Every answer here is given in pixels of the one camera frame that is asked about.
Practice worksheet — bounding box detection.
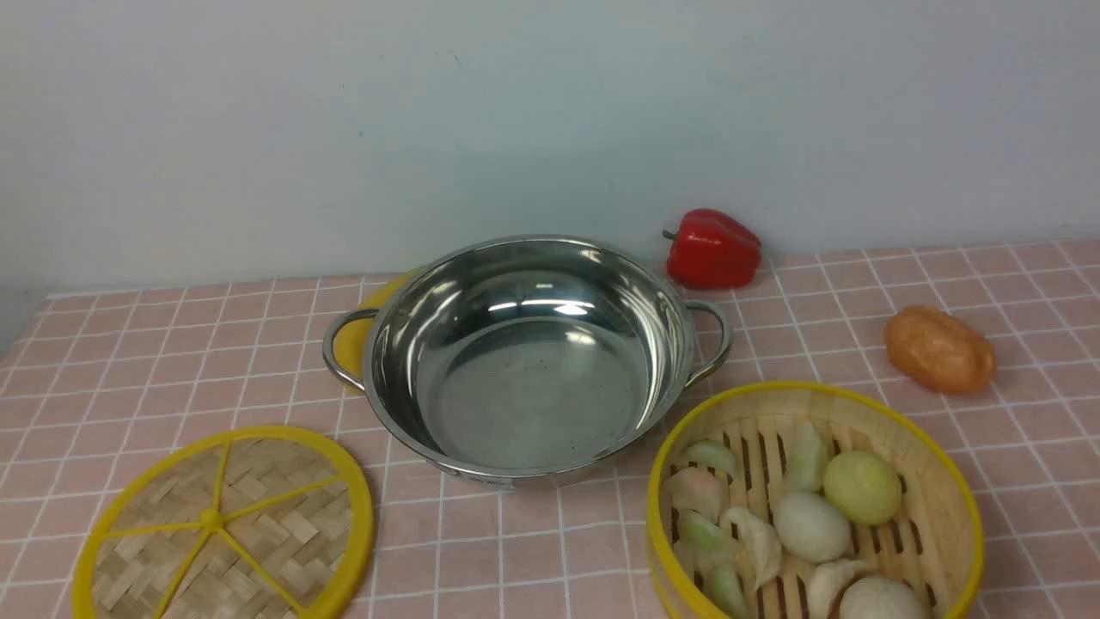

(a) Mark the green dumpling bottom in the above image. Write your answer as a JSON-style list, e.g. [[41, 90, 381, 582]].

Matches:
[[702, 561, 748, 618]]

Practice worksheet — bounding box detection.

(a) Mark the bamboo steamer basket yellow rim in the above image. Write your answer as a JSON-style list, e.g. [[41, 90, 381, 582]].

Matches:
[[645, 383, 985, 618]]

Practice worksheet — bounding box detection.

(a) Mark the woven bamboo steamer lid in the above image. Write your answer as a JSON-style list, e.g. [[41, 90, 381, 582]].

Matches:
[[72, 425, 376, 618]]

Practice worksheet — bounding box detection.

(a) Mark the orange brown potato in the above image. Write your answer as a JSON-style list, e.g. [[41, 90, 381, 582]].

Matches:
[[883, 305, 998, 395]]

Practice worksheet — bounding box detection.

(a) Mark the pale green dumpling upper left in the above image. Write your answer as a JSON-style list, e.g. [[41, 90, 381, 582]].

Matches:
[[682, 439, 740, 475]]

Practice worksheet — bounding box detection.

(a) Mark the yellow-green round bun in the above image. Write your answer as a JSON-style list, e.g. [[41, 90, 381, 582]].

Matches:
[[822, 451, 902, 526]]

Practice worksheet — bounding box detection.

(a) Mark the pale green dumpling top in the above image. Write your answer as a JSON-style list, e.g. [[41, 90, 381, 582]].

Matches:
[[783, 420, 831, 493]]

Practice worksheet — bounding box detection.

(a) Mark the white round bun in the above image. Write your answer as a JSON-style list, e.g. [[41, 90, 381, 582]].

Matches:
[[773, 491, 853, 564]]

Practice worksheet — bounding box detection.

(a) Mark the white bun at bottom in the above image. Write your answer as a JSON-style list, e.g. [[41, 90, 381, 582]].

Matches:
[[838, 576, 930, 618]]

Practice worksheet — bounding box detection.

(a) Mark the red bell pepper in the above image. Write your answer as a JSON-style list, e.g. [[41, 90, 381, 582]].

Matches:
[[663, 208, 763, 291]]

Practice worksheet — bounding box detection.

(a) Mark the stainless steel pot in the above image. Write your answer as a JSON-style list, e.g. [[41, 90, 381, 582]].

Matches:
[[322, 235, 734, 488]]

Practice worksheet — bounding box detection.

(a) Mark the pale green dumpling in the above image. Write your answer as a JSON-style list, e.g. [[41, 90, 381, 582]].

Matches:
[[783, 420, 831, 493], [682, 439, 740, 475]]

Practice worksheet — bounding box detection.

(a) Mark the yellow object behind pot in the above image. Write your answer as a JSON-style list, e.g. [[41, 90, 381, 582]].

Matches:
[[333, 269, 419, 380]]

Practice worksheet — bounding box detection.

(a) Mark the white dumpling bottom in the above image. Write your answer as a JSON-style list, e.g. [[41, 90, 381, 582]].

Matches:
[[806, 559, 877, 618]]

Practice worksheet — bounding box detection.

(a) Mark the white dumpling centre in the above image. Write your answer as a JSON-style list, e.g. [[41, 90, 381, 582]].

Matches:
[[719, 506, 783, 592]]

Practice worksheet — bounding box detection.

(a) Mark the pink white dumpling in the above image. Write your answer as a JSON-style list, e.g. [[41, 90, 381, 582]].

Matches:
[[664, 467, 730, 524]]

